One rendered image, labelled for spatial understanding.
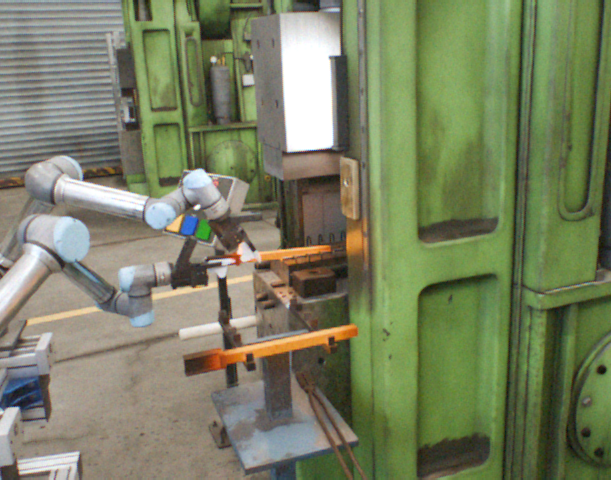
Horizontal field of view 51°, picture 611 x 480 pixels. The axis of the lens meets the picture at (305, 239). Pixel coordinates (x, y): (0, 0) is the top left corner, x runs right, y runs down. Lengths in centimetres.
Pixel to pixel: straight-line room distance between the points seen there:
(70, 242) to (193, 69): 514
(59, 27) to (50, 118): 125
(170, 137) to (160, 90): 49
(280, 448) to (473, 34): 121
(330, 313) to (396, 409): 35
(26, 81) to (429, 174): 839
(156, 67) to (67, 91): 316
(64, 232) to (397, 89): 94
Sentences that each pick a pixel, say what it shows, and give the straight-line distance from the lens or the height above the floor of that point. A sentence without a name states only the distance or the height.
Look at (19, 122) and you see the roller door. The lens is 987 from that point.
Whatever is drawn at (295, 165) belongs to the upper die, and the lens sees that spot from 203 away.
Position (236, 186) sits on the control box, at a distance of 251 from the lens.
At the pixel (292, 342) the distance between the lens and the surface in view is 159.
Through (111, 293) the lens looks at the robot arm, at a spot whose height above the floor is 95.
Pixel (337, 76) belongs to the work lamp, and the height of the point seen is 159.
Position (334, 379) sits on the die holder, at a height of 63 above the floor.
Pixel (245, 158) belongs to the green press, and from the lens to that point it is 699.
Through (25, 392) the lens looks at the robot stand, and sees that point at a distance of 232.
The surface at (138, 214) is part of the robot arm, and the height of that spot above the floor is 122.
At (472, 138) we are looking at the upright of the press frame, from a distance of 191.
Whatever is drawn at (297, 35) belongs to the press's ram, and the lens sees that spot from 196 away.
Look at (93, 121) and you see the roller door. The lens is 996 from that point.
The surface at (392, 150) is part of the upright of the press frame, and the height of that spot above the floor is 140.
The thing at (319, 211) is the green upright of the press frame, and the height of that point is 109.
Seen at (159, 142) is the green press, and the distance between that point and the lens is 696.
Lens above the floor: 166
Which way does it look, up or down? 16 degrees down
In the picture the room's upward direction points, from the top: 3 degrees counter-clockwise
